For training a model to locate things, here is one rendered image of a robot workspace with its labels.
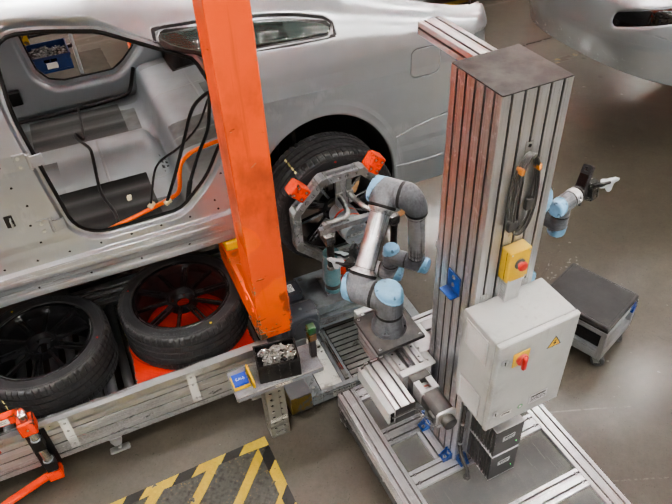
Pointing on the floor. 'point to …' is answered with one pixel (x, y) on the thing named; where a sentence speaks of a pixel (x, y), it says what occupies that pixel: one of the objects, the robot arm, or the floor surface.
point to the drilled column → (276, 411)
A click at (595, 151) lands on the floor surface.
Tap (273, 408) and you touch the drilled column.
